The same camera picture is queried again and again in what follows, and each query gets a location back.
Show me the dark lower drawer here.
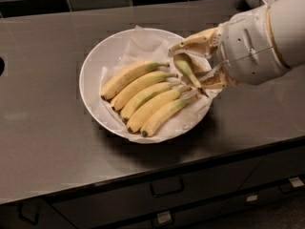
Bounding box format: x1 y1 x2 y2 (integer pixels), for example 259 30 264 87
121 176 305 229

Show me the dark right drawer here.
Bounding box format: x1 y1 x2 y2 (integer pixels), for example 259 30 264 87
241 146 305 189

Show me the white paper liner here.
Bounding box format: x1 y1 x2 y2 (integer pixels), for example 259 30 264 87
97 27 221 144

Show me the curved top yellow banana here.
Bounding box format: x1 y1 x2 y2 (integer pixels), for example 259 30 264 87
173 53 208 96

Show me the rearmost yellow banana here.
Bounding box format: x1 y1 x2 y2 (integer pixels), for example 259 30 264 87
100 59 170 100

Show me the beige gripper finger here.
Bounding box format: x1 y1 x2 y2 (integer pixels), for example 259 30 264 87
168 28 220 59
199 64 237 89

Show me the dark upper drawer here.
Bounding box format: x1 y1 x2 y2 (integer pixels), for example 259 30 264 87
54 157 259 229

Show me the front yellow banana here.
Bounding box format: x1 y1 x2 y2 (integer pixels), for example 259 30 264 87
140 95 198 137

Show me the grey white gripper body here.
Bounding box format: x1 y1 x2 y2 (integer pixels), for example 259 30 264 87
217 6 290 85

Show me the dark drawer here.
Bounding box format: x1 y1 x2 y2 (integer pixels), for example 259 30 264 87
54 157 259 229
241 146 305 189
121 176 305 229

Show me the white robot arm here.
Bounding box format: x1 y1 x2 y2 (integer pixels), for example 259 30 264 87
169 0 305 85

